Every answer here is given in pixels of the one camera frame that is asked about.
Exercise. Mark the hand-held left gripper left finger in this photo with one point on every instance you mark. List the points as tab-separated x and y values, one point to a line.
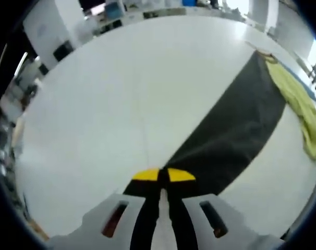
145	208

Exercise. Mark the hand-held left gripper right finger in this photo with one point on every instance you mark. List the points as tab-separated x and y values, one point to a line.
184	208

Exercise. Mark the yellow garment with dark sleeves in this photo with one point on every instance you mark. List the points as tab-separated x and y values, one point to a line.
238	117

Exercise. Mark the black cabinet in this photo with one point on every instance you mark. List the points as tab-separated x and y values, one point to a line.
62	51

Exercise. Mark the white square pillar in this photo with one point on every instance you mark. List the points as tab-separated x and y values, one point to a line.
56	26

